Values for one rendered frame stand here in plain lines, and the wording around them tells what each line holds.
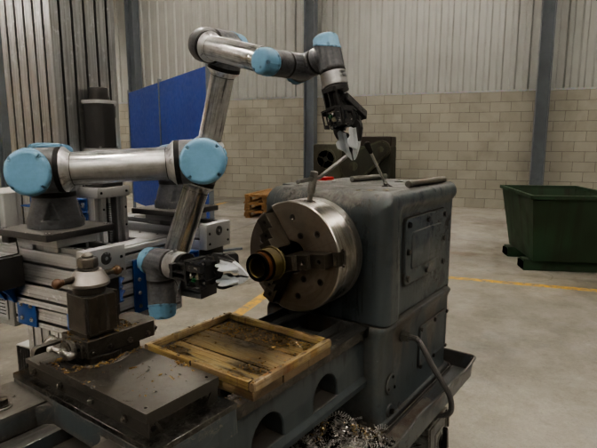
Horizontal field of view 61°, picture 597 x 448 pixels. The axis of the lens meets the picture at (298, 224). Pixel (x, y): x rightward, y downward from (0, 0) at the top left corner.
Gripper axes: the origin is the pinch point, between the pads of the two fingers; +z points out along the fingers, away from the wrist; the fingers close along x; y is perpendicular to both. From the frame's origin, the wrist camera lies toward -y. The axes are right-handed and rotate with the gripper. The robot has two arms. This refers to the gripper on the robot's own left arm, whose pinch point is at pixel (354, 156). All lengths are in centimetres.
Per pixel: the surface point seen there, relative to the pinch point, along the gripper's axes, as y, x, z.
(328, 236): 18.8, -2.0, 20.9
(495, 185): -971, -233, 28
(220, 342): 41, -27, 42
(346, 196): 1.3, -4.8, 11.2
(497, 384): -162, -30, 133
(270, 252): 30.5, -12.7, 21.5
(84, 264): 77, -20, 15
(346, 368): 14, -9, 58
